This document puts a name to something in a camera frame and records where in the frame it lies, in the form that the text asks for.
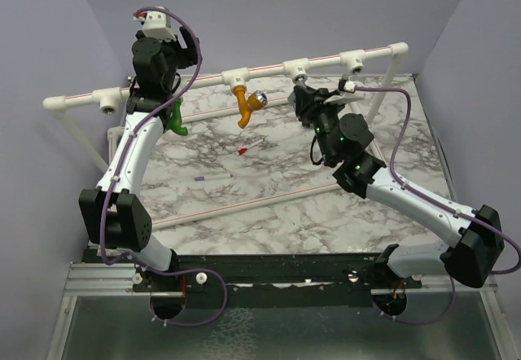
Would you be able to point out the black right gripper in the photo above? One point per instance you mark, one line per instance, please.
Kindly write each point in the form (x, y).
(305, 97)

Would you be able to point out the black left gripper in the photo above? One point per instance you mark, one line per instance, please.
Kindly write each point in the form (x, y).
(188, 58)

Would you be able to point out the chrome metal faucet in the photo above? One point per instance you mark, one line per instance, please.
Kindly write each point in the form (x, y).
(299, 81)

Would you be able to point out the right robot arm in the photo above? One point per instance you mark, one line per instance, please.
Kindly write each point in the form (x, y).
(470, 239)

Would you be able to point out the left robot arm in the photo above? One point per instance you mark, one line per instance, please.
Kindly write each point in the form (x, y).
(114, 217)

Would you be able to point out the orange plastic faucet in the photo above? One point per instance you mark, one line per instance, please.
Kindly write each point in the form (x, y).
(248, 104)

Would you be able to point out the red white marker pen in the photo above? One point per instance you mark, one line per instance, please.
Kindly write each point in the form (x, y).
(250, 146)

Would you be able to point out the green plastic faucet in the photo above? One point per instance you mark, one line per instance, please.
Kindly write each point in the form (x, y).
(174, 123)

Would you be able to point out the purple white marker pen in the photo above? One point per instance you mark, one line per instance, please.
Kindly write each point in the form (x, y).
(221, 176)

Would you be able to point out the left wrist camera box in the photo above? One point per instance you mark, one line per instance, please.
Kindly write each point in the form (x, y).
(156, 24)

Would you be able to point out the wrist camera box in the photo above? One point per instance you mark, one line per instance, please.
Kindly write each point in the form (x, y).
(345, 93)
(156, 24)

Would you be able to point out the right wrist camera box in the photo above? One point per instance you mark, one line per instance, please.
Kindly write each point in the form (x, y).
(345, 93)

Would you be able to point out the white PVC pipe frame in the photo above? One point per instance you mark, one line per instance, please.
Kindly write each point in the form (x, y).
(203, 79)

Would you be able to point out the black mounting rail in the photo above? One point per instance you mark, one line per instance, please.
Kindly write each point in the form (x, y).
(275, 281)

